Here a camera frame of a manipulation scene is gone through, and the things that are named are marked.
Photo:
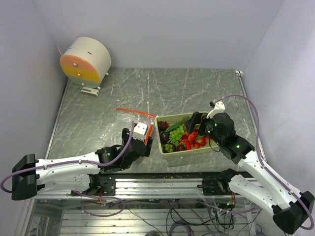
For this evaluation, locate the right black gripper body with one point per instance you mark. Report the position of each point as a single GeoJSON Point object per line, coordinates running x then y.
{"type": "Point", "coordinates": [206, 128]}

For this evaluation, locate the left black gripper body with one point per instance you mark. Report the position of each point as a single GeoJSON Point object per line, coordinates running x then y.
{"type": "Point", "coordinates": [125, 135]}

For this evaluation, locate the red cherry bunch with leaves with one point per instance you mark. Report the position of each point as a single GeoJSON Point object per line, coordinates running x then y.
{"type": "Point", "coordinates": [197, 141]}

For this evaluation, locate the clear zip bag orange zipper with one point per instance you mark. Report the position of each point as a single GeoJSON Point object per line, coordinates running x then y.
{"type": "Point", "coordinates": [123, 118]}

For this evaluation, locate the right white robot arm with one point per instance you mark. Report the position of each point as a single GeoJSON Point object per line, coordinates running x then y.
{"type": "Point", "coordinates": [288, 206]}

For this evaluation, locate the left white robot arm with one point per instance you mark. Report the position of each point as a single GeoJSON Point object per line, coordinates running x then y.
{"type": "Point", "coordinates": [33, 176]}

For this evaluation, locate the dark purple plum top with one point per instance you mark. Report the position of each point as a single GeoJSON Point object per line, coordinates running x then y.
{"type": "Point", "coordinates": [162, 126]}

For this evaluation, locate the dark purple plum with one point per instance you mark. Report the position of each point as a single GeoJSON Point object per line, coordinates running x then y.
{"type": "Point", "coordinates": [162, 126]}
{"type": "Point", "coordinates": [180, 148]}
{"type": "Point", "coordinates": [164, 138]}

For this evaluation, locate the cream plastic basket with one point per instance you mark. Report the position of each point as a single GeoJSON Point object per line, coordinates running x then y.
{"type": "Point", "coordinates": [171, 120]}

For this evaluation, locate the dark purple plum middle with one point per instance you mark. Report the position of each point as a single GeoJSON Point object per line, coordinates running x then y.
{"type": "Point", "coordinates": [164, 138]}

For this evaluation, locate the small green grape bunch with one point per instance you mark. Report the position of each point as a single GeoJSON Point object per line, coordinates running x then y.
{"type": "Point", "coordinates": [168, 148]}

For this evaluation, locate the dark purple plum bottom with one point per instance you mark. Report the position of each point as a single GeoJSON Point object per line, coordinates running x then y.
{"type": "Point", "coordinates": [180, 148]}

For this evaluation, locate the white corner clip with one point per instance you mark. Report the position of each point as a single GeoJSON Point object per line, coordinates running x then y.
{"type": "Point", "coordinates": [240, 73]}

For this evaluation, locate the round pastel drawer cabinet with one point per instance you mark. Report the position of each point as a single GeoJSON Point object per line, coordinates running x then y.
{"type": "Point", "coordinates": [86, 62]}

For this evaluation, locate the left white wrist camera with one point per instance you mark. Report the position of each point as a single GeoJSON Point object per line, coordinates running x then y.
{"type": "Point", "coordinates": [140, 131]}

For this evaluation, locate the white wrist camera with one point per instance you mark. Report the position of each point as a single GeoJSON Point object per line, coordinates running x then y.
{"type": "Point", "coordinates": [140, 131]}
{"type": "Point", "coordinates": [217, 107]}

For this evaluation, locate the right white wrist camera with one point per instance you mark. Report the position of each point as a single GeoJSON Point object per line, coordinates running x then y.
{"type": "Point", "coordinates": [217, 107]}

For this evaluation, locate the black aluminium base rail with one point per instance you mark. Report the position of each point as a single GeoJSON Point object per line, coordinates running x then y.
{"type": "Point", "coordinates": [157, 185]}

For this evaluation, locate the small white metal bracket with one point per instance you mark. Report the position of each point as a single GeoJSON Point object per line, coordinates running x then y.
{"type": "Point", "coordinates": [90, 91]}

